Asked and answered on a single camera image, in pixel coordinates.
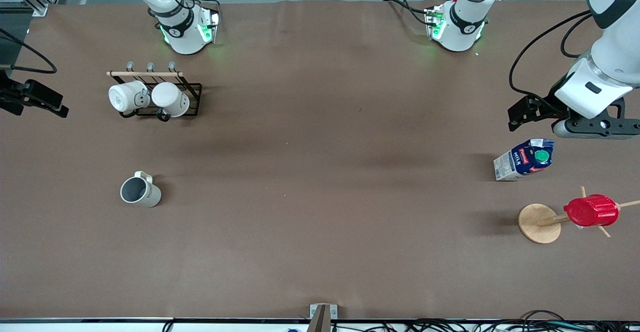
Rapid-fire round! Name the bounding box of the plain white mug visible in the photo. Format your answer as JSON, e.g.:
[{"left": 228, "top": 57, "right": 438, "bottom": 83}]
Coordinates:
[{"left": 151, "top": 82, "right": 191, "bottom": 118}]

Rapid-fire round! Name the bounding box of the blue white milk carton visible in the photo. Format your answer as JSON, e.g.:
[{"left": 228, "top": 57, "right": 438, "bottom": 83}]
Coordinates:
[{"left": 493, "top": 139, "right": 555, "bottom": 182}]

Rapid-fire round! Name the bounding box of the black cable bundle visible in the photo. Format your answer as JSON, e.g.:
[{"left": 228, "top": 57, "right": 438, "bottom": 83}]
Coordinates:
[{"left": 330, "top": 310, "right": 640, "bottom": 332}]

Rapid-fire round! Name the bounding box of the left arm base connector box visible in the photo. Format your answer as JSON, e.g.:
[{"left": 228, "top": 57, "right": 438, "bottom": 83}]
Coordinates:
[{"left": 424, "top": 4, "right": 447, "bottom": 41}]

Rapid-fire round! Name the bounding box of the wooden mug tree stand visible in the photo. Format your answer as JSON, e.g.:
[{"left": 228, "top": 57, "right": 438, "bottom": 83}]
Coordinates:
[{"left": 518, "top": 186, "right": 640, "bottom": 245}]

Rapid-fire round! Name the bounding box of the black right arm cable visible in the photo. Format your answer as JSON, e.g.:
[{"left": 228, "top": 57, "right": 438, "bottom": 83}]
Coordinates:
[{"left": 0, "top": 28, "right": 57, "bottom": 74}]

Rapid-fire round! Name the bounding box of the grey ceramic mug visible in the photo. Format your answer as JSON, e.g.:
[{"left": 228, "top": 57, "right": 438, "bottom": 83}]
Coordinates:
[{"left": 120, "top": 171, "right": 162, "bottom": 209}]

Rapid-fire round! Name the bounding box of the brown table cover sheet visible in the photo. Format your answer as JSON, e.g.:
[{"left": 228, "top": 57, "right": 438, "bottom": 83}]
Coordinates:
[{"left": 0, "top": 0, "right": 640, "bottom": 322}]

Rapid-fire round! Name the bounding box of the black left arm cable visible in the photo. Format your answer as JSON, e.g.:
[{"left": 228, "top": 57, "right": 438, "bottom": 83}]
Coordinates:
[{"left": 509, "top": 10, "right": 594, "bottom": 104}]

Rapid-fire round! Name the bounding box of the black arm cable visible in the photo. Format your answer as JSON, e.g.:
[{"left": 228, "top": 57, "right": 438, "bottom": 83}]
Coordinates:
[
  {"left": 509, "top": 10, "right": 594, "bottom": 104},
  {"left": 0, "top": 28, "right": 57, "bottom": 74}
]

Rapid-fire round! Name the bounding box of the black wire mug rack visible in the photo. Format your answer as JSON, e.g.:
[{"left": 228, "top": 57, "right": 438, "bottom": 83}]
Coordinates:
[{"left": 106, "top": 61, "right": 203, "bottom": 122}]

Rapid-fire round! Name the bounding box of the black left base cable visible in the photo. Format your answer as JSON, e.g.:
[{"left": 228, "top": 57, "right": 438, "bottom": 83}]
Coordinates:
[{"left": 383, "top": 0, "right": 437, "bottom": 27}]

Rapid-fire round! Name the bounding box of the metal camera pole bracket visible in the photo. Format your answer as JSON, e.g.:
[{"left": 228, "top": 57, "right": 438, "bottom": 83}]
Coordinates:
[{"left": 306, "top": 304, "right": 339, "bottom": 332}]

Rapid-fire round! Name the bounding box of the white mug with grey print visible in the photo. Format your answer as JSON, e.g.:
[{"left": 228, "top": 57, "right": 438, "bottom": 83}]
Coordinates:
[{"left": 108, "top": 80, "right": 151, "bottom": 114}]

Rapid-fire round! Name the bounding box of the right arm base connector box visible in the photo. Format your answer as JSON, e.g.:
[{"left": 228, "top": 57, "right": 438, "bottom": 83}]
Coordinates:
[{"left": 197, "top": 9, "right": 221, "bottom": 44}]

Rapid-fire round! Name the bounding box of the red plastic cup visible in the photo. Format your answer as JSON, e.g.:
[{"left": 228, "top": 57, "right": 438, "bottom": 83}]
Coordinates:
[{"left": 563, "top": 194, "right": 620, "bottom": 227}]

